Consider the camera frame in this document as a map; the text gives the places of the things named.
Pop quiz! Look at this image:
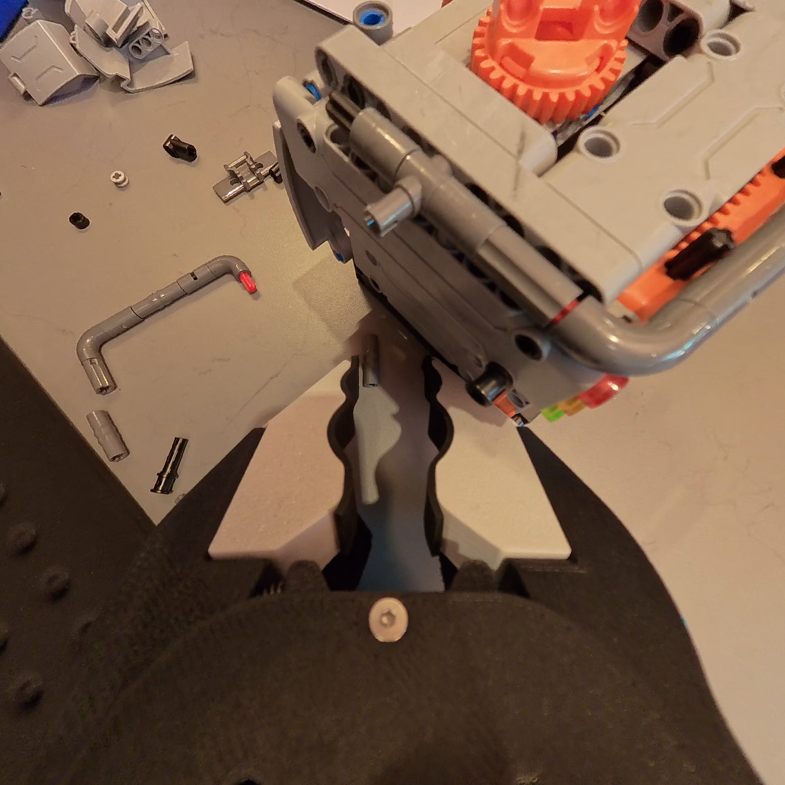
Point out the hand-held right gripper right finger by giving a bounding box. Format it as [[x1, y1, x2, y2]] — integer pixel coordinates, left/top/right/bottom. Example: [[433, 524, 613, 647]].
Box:
[[422, 357, 572, 566]]

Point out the black brick pin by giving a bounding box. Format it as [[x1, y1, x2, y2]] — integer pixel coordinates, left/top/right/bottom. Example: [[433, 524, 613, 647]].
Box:
[[150, 437, 190, 495]]

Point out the grey track link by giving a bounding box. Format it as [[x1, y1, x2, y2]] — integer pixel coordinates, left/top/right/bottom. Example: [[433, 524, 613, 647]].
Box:
[[213, 151, 280, 204]]

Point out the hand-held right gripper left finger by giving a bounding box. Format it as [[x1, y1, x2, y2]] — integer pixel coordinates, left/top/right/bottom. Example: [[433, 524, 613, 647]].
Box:
[[209, 357, 364, 562]]

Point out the grey brick wing assembly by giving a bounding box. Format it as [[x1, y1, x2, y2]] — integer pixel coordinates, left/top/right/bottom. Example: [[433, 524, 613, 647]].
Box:
[[64, 0, 195, 94]]

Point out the short grey brick tube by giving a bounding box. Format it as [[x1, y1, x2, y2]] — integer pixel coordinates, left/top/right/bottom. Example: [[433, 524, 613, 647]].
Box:
[[85, 410, 131, 462]]

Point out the grey brick model orange gear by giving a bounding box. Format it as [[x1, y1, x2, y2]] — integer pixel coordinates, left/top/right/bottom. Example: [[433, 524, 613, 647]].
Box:
[[273, 0, 785, 428]]

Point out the black perforated pad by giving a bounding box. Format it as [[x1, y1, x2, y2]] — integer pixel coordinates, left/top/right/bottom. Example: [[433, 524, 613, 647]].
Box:
[[0, 334, 161, 785]]

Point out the grey curved brick panel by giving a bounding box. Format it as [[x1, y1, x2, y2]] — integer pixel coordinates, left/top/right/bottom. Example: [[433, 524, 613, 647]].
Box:
[[0, 18, 100, 106]]

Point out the grey bent brick tube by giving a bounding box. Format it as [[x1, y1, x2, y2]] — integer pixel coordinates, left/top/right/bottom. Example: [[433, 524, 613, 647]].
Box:
[[76, 255, 258, 395]]

